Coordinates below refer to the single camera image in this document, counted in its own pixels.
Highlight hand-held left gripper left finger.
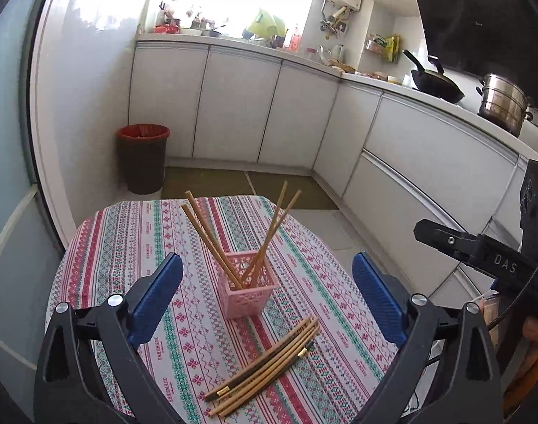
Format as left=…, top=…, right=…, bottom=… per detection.
left=33, top=252, right=185, bottom=424

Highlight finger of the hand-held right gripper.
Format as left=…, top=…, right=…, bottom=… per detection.
left=413, top=218, right=480, bottom=260

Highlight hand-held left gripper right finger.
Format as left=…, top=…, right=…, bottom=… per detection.
left=352, top=251, right=504, bottom=424

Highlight light bamboo chopstick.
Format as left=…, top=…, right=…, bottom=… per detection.
left=242, top=189, right=302, bottom=283
left=184, top=190, right=247, bottom=290
left=179, top=204, right=243, bottom=291
left=250, top=180, right=289, bottom=283

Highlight pink plastic lattice basket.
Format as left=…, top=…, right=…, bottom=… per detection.
left=219, top=249, right=276, bottom=320

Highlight pile of wooden chopsticks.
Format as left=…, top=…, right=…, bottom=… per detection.
left=205, top=316, right=320, bottom=418

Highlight person's right forearm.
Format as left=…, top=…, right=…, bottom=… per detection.
left=503, top=340, right=538, bottom=412

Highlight person's right hand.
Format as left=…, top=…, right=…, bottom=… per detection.
left=522, top=317, right=538, bottom=346

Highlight patterned striped tablecloth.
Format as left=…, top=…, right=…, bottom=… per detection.
left=46, top=195, right=411, bottom=424

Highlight white kitchen base cabinets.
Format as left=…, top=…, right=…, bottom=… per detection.
left=128, top=37, right=530, bottom=319

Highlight white kitchen countertop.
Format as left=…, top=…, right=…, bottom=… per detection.
left=135, top=33, right=538, bottom=162

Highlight brown floor mat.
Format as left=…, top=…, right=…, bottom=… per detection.
left=247, top=170, right=340, bottom=211
left=161, top=167, right=257, bottom=200

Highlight stainless steel steamer pot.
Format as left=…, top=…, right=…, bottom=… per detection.
left=476, top=73, right=534, bottom=138

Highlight dark trash bin red liner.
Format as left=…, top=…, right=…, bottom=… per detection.
left=117, top=124, right=171, bottom=195

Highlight black wok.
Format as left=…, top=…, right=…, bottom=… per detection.
left=402, top=50, right=466, bottom=105

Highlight frosted glass door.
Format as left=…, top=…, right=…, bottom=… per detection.
left=0, top=0, right=64, bottom=411

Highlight black range hood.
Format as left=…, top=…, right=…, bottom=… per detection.
left=409, top=0, right=538, bottom=111

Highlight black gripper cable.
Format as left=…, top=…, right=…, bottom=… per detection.
left=487, top=243, right=538, bottom=331

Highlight wall rack with packets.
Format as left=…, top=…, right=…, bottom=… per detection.
left=365, top=33, right=402, bottom=63

